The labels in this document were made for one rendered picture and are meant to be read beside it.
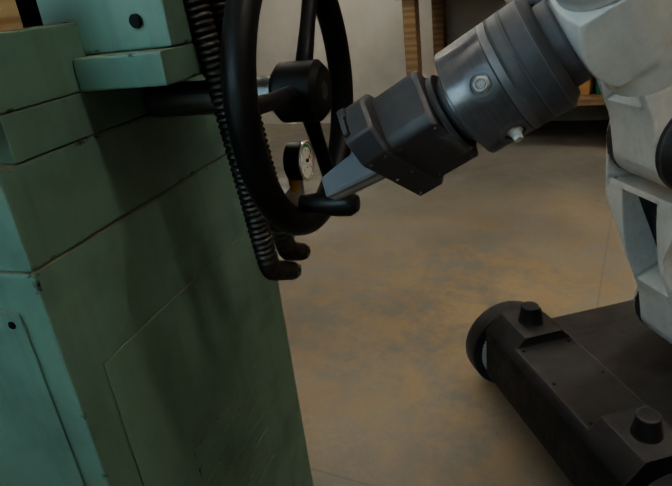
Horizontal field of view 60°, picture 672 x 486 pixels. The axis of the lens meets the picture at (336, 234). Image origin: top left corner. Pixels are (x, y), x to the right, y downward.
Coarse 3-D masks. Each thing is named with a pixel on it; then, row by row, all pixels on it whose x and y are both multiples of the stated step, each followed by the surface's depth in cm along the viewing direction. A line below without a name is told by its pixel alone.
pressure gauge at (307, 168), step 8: (288, 144) 89; (296, 144) 88; (304, 144) 89; (288, 152) 88; (296, 152) 88; (304, 152) 89; (312, 152) 92; (288, 160) 88; (296, 160) 87; (304, 160) 89; (312, 160) 93; (288, 168) 88; (296, 168) 88; (304, 168) 89; (312, 168) 93; (288, 176) 89; (296, 176) 89; (304, 176) 89; (296, 184) 92
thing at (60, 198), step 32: (128, 128) 60; (160, 128) 65; (192, 128) 71; (32, 160) 49; (64, 160) 52; (96, 160) 56; (128, 160) 60; (160, 160) 65; (192, 160) 71; (0, 192) 46; (32, 192) 49; (64, 192) 52; (96, 192) 56; (128, 192) 60; (160, 192) 65; (0, 224) 48; (32, 224) 49; (64, 224) 52; (96, 224) 56; (0, 256) 49; (32, 256) 49
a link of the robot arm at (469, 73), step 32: (480, 32) 40; (448, 64) 41; (480, 64) 40; (384, 96) 44; (416, 96) 42; (448, 96) 41; (480, 96) 40; (512, 96) 39; (352, 128) 43; (384, 128) 43; (416, 128) 42; (448, 128) 43; (480, 128) 41; (512, 128) 41; (384, 160) 44; (416, 160) 45; (448, 160) 47; (416, 192) 50
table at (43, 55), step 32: (0, 32) 46; (32, 32) 48; (64, 32) 52; (0, 64) 45; (32, 64) 48; (64, 64) 52; (96, 64) 52; (128, 64) 51; (160, 64) 50; (192, 64) 54; (0, 96) 46; (32, 96) 48
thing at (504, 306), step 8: (496, 304) 132; (504, 304) 132; (512, 304) 131; (520, 304) 131; (488, 312) 131; (496, 312) 130; (480, 320) 131; (488, 320) 129; (472, 328) 132; (480, 328) 130; (472, 336) 132; (480, 336) 129; (472, 344) 131; (480, 344) 130; (472, 352) 131; (480, 352) 131; (472, 360) 132; (480, 360) 132; (480, 368) 132; (488, 376) 134
